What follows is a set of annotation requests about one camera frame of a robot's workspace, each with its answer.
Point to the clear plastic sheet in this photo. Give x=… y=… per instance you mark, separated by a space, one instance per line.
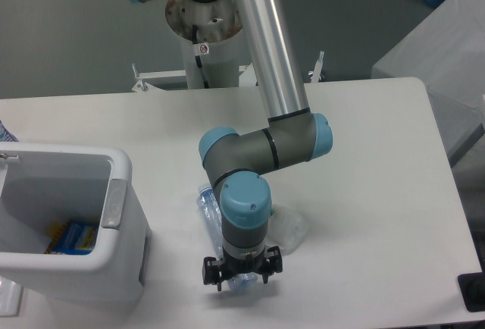
x=11 y=296

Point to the grey covered side table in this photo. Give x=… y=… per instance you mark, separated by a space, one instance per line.
x=446 y=52

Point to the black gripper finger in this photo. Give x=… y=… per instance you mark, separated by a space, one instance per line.
x=273 y=263
x=214 y=272

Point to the blue patterned package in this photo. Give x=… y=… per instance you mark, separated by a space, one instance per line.
x=6 y=135

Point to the white pedestal base frame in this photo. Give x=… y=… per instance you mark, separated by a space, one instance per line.
x=176 y=79

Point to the black device at edge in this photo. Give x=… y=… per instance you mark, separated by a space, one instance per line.
x=472 y=288

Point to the clear plastic water bottle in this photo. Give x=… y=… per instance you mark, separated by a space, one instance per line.
x=211 y=214

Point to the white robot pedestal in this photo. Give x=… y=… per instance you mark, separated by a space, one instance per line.
x=209 y=35

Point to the white plastic trash can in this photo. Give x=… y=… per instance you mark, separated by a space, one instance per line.
x=44 y=185

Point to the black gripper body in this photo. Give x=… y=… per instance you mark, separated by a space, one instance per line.
x=247 y=264

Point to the clear plastic wrapper bag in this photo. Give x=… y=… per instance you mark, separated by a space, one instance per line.
x=287 y=229

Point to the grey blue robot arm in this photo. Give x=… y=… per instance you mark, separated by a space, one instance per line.
x=236 y=164

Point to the blue yellow snack package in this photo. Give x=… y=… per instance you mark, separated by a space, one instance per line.
x=73 y=238

